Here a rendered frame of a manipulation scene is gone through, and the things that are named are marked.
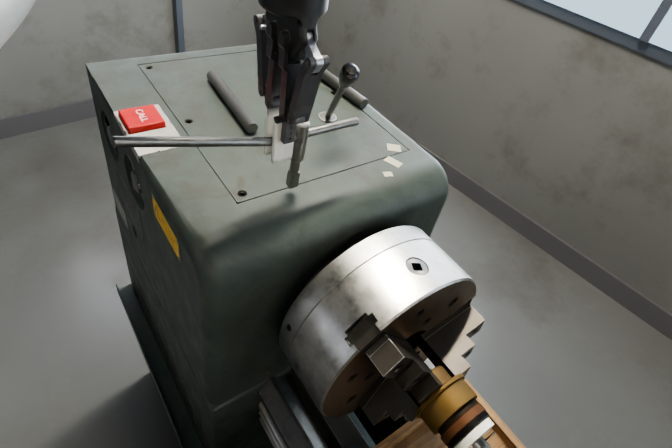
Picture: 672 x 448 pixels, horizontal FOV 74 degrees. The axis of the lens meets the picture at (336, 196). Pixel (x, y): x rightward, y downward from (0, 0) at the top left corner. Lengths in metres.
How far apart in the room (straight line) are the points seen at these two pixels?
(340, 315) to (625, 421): 1.89
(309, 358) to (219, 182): 0.29
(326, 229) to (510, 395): 1.60
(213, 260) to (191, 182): 0.14
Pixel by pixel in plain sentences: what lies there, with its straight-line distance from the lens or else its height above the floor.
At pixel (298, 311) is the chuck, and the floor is 1.15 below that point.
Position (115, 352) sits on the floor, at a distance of 2.02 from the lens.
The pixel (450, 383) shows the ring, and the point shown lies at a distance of 0.71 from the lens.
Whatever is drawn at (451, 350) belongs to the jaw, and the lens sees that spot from 0.76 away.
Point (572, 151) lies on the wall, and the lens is 2.58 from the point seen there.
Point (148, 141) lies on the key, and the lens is 0.52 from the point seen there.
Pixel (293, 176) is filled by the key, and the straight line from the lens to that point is 0.66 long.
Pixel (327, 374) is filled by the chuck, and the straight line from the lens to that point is 0.66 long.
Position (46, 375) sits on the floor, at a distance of 2.04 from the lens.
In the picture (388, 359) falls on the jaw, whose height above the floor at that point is 1.18.
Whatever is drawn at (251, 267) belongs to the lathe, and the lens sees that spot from 0.63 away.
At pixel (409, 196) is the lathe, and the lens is 0.77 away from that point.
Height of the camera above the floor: 1.71
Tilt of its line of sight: 41 degrees down
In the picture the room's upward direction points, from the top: 12 degrees clockwise
